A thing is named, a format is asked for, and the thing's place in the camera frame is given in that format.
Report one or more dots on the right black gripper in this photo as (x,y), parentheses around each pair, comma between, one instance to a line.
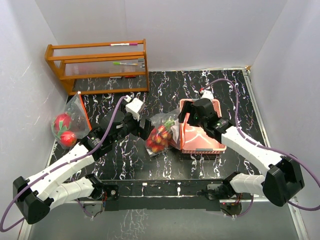
(188,107)

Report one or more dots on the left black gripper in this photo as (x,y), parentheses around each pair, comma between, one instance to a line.
(143,132)

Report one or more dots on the red strawberry bunch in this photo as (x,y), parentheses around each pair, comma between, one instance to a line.
(158,140)

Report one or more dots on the green grape cluster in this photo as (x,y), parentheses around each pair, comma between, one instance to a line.
(169,124)

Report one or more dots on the clear orange zip bag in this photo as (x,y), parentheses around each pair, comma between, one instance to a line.
(80,124)

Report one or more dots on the red apple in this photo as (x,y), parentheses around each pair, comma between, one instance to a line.
(68,139)

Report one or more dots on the red green dragon fruit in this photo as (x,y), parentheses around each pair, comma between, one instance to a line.
(61,124)

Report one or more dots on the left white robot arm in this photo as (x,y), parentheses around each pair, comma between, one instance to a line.
(37,195)

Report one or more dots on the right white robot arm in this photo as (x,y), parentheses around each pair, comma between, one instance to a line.
(281,177)

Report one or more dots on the pink perforated plastic basket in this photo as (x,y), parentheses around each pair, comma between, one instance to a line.
(194,140)

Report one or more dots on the wooden shelf rack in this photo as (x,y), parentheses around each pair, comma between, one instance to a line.
(91,64)

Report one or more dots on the green yellow toothbrush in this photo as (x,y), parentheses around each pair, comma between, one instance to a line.
(125,63)

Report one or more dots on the pink white marker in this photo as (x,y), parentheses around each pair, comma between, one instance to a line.
(124,44)

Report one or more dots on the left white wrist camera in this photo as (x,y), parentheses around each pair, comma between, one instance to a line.
(134,106)

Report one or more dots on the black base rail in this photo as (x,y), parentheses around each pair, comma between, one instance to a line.
(164,195)

